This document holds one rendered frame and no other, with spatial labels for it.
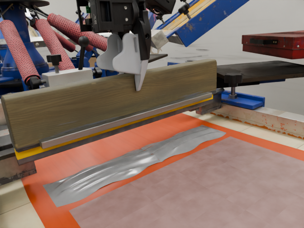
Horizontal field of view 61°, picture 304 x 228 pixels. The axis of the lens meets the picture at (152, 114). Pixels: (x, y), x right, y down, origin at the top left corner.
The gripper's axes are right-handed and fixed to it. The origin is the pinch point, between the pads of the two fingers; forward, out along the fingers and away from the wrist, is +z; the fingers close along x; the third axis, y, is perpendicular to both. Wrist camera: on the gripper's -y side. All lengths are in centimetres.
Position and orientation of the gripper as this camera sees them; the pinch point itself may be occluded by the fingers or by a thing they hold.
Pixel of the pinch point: (134, 81)
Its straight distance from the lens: 45.3
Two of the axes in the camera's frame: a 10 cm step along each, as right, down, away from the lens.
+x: 6.0, 2.1, -7.7
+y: -7.9, 2.4, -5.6
